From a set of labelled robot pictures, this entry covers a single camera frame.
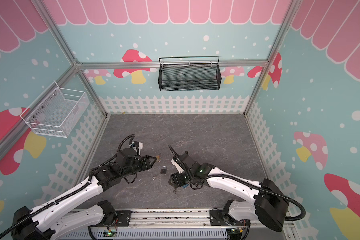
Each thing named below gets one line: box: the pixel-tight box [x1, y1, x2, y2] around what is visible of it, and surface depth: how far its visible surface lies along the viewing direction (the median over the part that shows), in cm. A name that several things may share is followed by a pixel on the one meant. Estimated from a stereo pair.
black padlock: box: [160, 165, 167, 175], surface depth 93 cm
